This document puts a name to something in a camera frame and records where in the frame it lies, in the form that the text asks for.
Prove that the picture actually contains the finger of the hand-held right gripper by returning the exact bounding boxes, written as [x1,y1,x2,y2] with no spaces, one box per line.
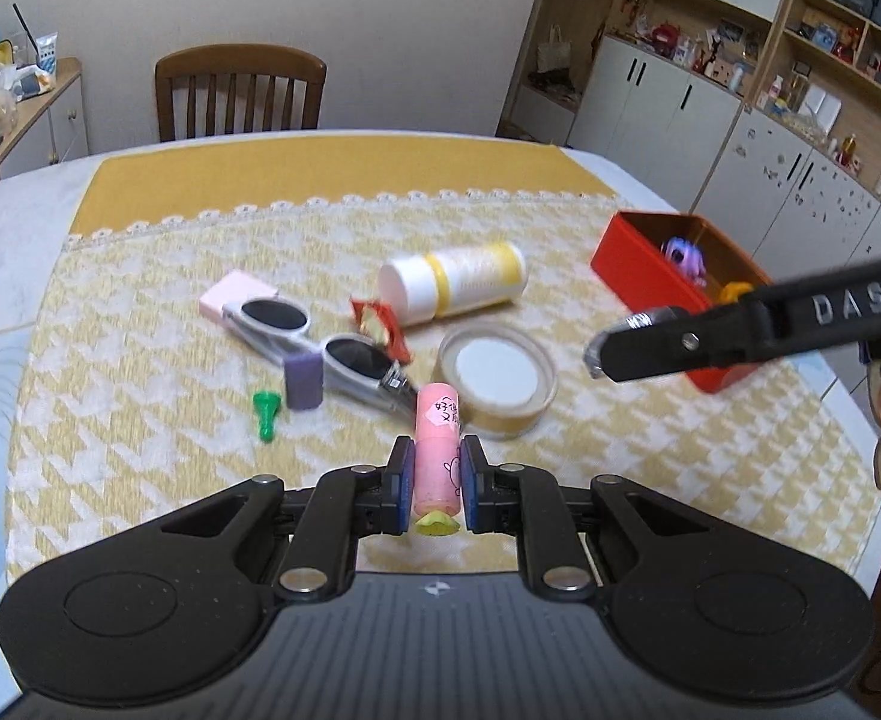
[583,289,784,385]

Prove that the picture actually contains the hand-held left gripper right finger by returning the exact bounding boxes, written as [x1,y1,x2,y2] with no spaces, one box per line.
[459,435,704,602]

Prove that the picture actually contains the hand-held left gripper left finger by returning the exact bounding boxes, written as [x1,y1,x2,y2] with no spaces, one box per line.
[157,435,419,602]

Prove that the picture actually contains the pink tube with green cap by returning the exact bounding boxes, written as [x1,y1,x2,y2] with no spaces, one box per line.
[412,384,463,539]

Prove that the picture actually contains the red storage box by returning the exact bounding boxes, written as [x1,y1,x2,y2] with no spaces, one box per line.
[589,211,775,396]

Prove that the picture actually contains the purple toy figure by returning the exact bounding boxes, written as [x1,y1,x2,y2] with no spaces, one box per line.
[661,238,708,286]

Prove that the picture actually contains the purple block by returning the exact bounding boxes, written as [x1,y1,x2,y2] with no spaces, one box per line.
[283,352,326,412]

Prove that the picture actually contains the small green game piece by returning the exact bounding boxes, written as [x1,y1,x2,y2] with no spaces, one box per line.
[253,390,283,443]

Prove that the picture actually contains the red snack wrapper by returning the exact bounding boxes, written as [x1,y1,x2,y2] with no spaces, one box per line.
[350,298,412,362]

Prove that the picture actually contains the white and yellow bottle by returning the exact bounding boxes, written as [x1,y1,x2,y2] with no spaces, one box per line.
[378,241,528,327]

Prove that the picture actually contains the white frame sunglasses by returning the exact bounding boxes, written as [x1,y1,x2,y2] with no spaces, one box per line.
[221,298,419,413]

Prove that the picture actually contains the pink rectangular pad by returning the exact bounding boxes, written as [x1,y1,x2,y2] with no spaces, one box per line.
[199,270,280,323]

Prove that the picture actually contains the beige tote bag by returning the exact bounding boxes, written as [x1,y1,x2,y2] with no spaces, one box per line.
[537,24,574,77]

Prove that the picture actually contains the yellow houndstooth tablecloth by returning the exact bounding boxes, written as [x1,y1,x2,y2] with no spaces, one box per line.
[5,142,881,578]

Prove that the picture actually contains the brown wooden chair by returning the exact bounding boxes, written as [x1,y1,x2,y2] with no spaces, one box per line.
[154,45,328,143]

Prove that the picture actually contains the white side cabinet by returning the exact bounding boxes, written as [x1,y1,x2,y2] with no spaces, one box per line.
[0,56,91,181]

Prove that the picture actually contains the white and wood wall cabinet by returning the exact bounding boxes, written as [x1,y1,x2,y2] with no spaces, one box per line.
[496,0,881,263]

